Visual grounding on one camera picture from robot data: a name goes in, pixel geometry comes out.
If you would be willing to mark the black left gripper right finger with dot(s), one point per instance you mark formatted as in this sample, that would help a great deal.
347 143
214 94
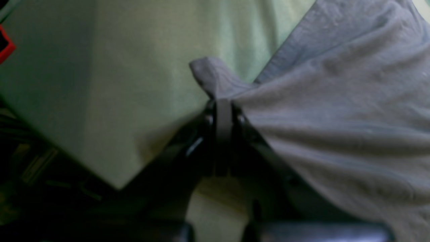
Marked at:
282 206

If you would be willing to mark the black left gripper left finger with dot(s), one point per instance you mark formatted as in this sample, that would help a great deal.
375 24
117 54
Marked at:
153 206

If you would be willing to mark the grey t-shirt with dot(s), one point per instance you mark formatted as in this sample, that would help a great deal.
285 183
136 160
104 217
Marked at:
345 102

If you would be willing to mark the green table cloth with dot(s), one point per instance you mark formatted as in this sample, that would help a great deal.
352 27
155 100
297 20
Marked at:
109 81

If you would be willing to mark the red black left clamp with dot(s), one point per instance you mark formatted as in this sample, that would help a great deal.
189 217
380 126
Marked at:
6 45

